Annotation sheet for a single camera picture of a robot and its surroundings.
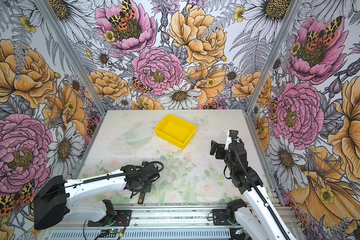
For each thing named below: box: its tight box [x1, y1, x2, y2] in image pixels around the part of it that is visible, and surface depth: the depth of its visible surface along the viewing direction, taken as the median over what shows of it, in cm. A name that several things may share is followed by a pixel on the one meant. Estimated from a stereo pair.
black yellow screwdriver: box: [137, 192, 146, 205], surface depth 79 cm
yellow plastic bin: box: [154, 114, 198, 150], surface depth 109 cm
